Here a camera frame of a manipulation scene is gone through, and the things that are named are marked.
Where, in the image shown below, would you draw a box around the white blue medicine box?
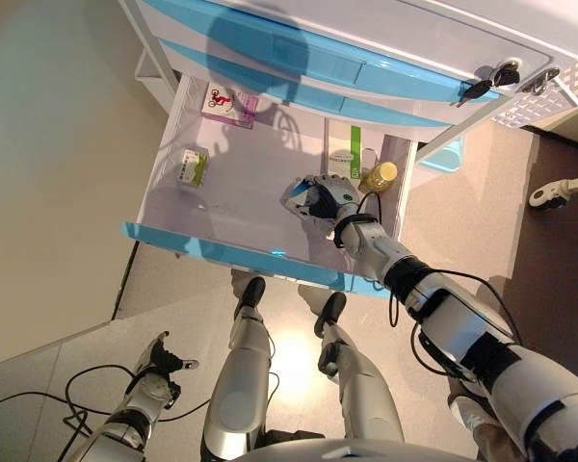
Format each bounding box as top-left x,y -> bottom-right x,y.
279,176 -> 319,220

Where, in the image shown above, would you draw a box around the person legs khaki trousers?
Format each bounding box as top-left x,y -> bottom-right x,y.
445,374 -> 526,462

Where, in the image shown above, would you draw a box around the white cart side bin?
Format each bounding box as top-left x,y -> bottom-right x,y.
134,50 -> 168,92

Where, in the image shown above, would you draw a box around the white drawer blue handle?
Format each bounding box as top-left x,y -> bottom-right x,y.
119,71 -> 418,299
161,38 -> 449,129
142,0 -> 505,105

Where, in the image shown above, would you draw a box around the small green medicine box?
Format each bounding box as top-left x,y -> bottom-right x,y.
175,146 -> 209,189

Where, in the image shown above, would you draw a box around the black key in lock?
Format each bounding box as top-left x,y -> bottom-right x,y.
457,62 -> 521,105

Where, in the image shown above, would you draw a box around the white box green stripe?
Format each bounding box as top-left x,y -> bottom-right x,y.
325,122 -> 380,182

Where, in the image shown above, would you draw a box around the white sneaker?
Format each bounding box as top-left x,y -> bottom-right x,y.
450,392 -> 492,429

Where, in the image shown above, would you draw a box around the white medical cart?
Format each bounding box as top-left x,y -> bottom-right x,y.
118,0 -> 578,299

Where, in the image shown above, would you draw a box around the yellow medicine bottle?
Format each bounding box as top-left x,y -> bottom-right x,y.
358,161 -> 400,193

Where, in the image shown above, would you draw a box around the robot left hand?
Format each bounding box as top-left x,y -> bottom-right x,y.
137,330 -> 199,374

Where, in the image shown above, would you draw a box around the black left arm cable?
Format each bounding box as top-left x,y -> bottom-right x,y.
0,365 -> 208,439

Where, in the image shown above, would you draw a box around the white bin blue lid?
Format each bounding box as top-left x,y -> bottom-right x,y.
416,137 -> 466,172

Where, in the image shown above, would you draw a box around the silver cart latch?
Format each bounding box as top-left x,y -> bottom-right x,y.
522,67 -> 560,95

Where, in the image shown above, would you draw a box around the purple white medicine box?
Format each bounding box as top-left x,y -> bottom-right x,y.
200,82 -> 261,130

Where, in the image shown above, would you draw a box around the bed caster wheel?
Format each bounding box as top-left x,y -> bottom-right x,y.
527,185 -> 567,211

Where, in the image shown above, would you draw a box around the white perforated side basket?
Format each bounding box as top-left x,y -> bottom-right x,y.
490,57 -> 578,130

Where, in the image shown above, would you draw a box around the silver robot right leg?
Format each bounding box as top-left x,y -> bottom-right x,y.
315,291 -> 406,462

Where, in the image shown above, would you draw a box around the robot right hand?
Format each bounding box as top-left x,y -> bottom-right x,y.
288,173 -> 363,227

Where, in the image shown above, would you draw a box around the grey robot torso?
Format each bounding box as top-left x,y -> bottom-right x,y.
230,435 -> 478,462

